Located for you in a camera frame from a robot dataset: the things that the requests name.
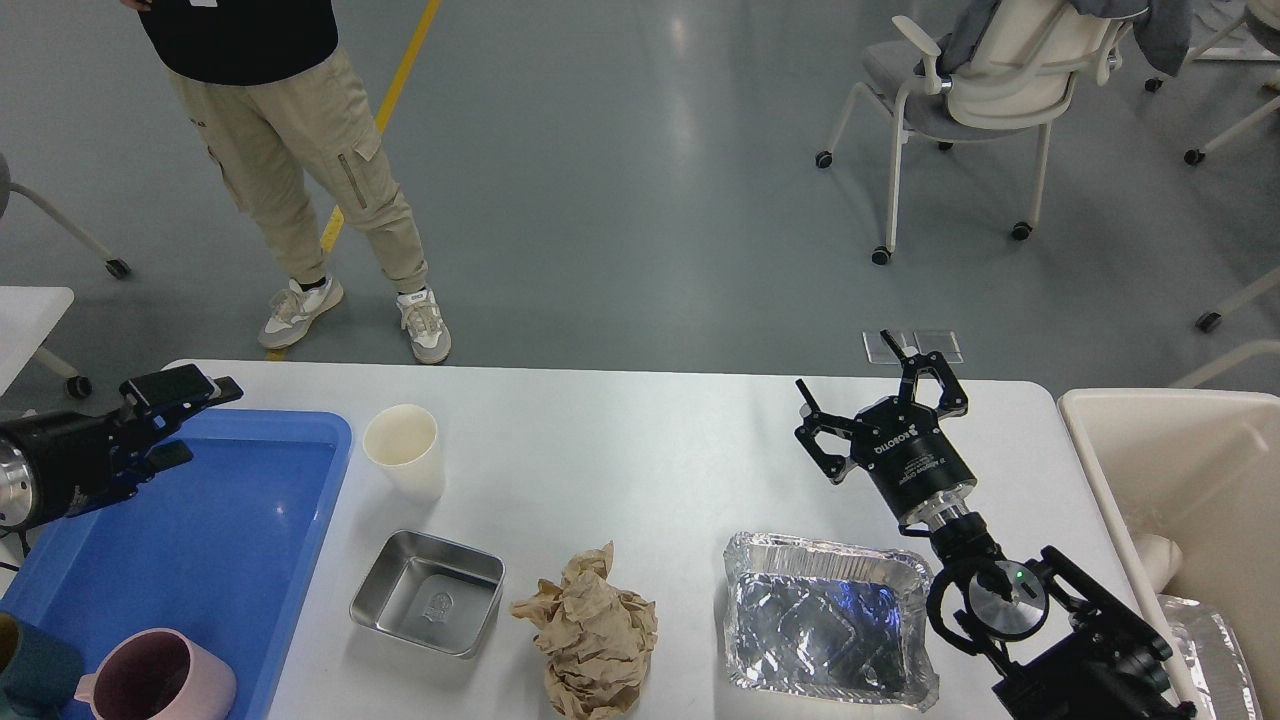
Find chair base at left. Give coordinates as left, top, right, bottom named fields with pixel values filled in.
left=1, top=154, right=132, bottom=281

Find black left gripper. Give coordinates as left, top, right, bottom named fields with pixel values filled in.
left=1, top=364, right=244, bottom=530

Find beige plastic bin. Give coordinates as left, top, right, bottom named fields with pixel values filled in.
left=1059, top=388, right=1279, bottom=719

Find grey jacket on chair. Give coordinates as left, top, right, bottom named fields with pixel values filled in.
left=937, top=1, right=1193, bottom=77

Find square steel tray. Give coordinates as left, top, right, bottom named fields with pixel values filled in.
left=349, top=530, right=506, bottom=659

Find teal cup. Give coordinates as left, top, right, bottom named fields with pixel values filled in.
left=1, top=612, right=84, bottom=719

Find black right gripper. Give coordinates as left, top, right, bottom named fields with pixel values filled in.
left=795, top=331, right=979, bottom=527

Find blue plastic tray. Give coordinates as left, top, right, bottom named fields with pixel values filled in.
left=3, top=409, right=352, bottom=719

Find white paper cup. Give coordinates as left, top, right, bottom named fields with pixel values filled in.
left=362, top=404, right=445, bottom=503

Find chair legs at right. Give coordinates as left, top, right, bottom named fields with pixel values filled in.
left=1146, top=0, right=1280, bottom=391

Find white side table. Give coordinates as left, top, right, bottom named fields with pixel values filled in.
left=1, top=286, right=93, bottom=398

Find white office chair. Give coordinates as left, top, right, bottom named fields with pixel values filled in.
left=815, top=1, right=1132, bottom=265

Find aluminium foil container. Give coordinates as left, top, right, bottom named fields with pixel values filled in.
left=722, top=532, right=940, bottom=712

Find clear floor socket cover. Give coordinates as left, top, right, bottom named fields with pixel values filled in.
left=861, top=329, right=963, bottom=365

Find crumpled brown paper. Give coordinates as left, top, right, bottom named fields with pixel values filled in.
left=509, top=543, right=658, bottom=719

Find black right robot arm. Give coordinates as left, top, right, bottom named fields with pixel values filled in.
left=795, top=331, right=1198, bottom=719

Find person in beige trousers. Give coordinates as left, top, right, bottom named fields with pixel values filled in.
left=129, top=1, right=452, bottom=364

